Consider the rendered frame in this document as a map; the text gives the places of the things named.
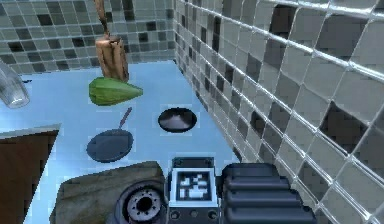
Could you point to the brown wooden cabinet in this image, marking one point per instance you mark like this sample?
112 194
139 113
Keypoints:
21 173

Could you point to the brown stone slab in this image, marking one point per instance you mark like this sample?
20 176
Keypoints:
90 196

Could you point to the dark frying pan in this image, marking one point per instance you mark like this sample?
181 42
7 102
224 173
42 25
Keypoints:
110 145

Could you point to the black round bowl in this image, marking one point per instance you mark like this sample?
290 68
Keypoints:
177 120

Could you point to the green squash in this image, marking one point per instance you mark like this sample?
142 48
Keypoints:
111 91

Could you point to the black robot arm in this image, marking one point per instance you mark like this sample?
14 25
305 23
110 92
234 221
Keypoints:
243 196

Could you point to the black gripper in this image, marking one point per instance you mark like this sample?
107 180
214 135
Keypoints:
144 204

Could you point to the clear glass cup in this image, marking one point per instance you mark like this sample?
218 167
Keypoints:
11 88

